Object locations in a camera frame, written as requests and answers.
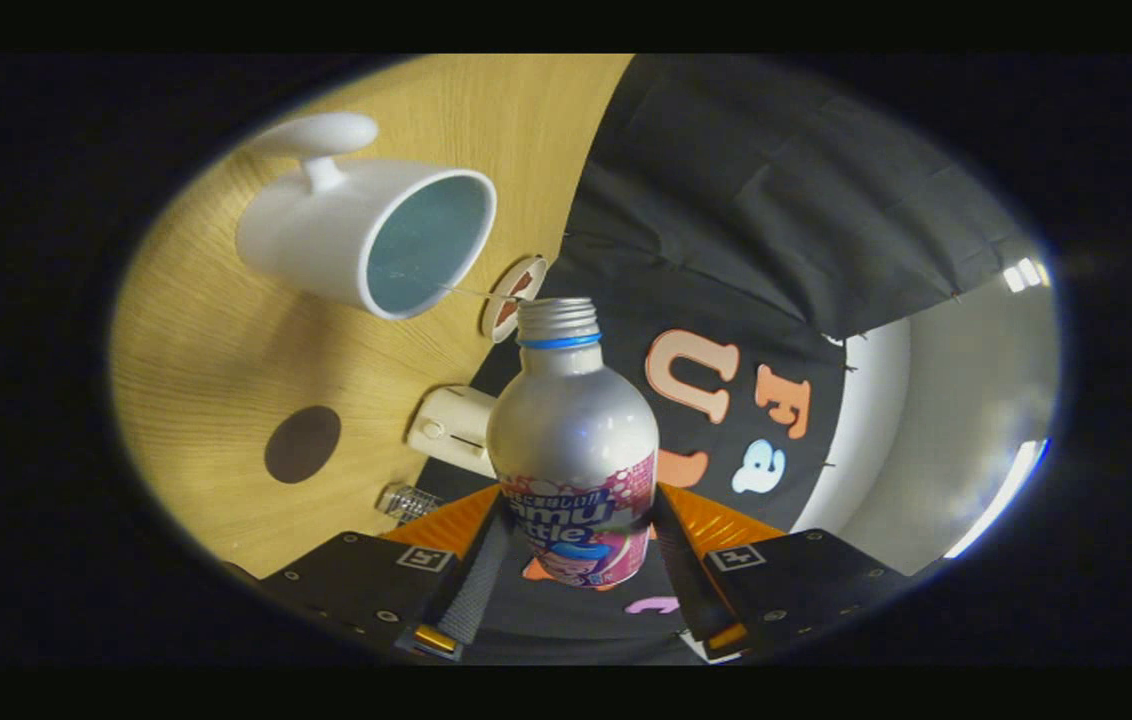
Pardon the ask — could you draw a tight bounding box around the silver juice bottle colourful label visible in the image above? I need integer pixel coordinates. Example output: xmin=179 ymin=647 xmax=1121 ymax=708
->
xmin=486 ymin=297 xmax=662 ymax=589

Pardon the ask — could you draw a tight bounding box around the white cup with knob handle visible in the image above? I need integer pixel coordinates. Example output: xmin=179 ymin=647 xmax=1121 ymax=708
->
xmin=235 ymin=111 xmax=498 ymax=322

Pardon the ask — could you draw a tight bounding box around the white oval plate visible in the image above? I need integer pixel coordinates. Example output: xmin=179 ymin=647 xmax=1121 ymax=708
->
xmin=481 ymin=255 xmax=549 ymax=344

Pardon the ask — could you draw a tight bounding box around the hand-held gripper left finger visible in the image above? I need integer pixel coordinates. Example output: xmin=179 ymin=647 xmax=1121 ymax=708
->
xmin=261 ymin=485 xmax=509 ymax=661

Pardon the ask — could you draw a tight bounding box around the round dark coaster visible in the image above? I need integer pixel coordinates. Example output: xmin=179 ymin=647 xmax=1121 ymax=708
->
xmin=264 ymin=405 xmax=343 ymax=485

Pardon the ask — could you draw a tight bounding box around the black backdrop cloth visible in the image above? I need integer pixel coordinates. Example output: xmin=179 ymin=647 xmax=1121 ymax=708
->
xmin=406 ymin=54 xmax=1042 ymax=666

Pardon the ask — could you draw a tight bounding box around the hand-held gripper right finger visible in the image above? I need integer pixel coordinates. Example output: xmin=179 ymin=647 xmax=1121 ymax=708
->
xmin=651 ymin=480 xmax=912 ymax=663

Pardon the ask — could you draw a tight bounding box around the white toaster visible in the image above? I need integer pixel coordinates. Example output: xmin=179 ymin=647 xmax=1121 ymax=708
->
xmin=407 ymin=385 xmax=499 ymax=479

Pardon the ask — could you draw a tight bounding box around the metal wire holder basket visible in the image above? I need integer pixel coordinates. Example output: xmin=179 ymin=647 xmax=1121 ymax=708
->
xmin=375 ymin=483 xmax=445 ymax=524

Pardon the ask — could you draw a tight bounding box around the wooden table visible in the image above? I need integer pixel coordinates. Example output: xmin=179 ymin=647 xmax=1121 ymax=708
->
xmin=109 ymin=54 xmax=635 ymax=581

